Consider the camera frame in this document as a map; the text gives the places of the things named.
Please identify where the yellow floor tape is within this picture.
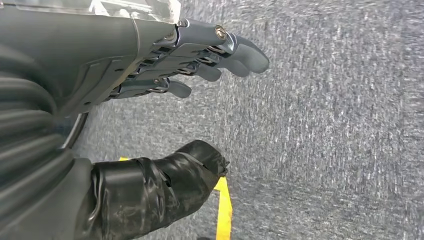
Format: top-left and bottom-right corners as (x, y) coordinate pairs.
(118, 156), (233, 240)

